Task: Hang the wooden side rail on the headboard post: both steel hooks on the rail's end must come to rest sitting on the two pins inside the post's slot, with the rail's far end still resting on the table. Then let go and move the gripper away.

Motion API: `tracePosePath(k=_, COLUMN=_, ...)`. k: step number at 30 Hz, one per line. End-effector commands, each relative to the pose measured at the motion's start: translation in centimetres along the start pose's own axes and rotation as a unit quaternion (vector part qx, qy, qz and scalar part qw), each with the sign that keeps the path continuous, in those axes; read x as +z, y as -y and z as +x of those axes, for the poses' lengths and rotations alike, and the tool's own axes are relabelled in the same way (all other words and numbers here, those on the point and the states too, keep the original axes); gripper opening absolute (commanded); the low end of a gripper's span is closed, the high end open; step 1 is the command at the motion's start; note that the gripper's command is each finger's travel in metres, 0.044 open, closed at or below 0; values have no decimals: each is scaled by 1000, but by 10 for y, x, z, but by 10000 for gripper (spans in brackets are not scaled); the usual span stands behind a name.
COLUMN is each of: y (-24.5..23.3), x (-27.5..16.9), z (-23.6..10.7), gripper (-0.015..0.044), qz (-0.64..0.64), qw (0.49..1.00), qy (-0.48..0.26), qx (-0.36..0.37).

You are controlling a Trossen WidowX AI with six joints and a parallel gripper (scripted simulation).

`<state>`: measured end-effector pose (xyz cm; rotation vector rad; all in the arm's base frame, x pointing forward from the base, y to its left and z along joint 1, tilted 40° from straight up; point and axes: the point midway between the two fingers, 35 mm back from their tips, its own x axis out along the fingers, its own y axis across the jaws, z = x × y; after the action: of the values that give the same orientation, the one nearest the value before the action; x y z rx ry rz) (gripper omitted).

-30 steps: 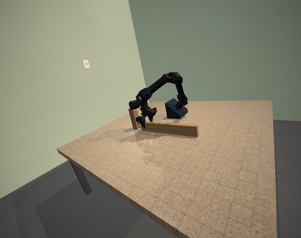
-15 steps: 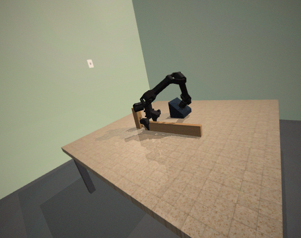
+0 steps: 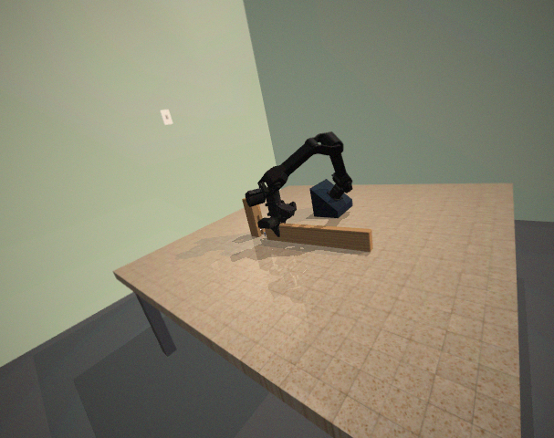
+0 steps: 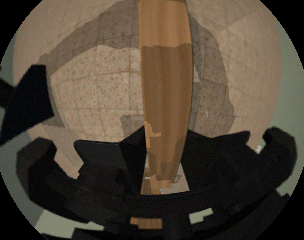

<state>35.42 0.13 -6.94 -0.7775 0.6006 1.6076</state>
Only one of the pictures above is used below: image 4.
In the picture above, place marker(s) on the wooden post with slot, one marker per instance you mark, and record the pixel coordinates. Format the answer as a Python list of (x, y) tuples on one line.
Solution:
[(146, 190)]

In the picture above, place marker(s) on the dark brown wooden rail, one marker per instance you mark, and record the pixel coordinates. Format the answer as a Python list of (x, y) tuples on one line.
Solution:
[(166, 55)]

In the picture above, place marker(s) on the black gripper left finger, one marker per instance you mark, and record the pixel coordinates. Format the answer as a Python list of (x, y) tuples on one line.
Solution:
[(129, 155)]

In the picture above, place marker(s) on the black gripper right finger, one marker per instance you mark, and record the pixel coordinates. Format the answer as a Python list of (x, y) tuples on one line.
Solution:
[(201, 152)]

